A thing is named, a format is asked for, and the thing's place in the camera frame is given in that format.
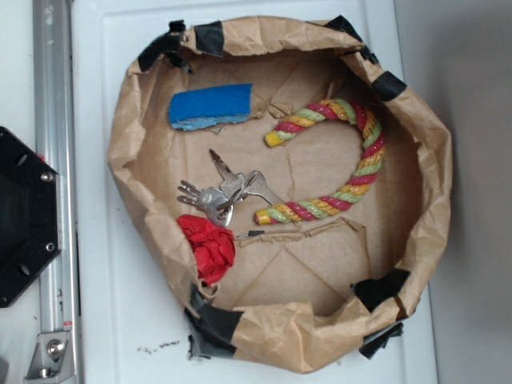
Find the brown paper bag bin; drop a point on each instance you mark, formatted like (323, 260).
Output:
(364, 168)

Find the metal corner bracket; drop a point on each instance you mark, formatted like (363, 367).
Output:
(53, 359)

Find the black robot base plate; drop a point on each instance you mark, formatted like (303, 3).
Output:
(29, 217)

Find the white tray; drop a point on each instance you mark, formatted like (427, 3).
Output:
(133, 329)

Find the blue sponge piece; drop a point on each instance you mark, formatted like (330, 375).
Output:
(207, 107)

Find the silver key bunch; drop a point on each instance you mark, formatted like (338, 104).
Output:
(218, 202)

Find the red crumpled plastic piece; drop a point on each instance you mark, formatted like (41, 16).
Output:
(213, 247)

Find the aluminium rail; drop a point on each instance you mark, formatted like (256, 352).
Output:
(54, 129)

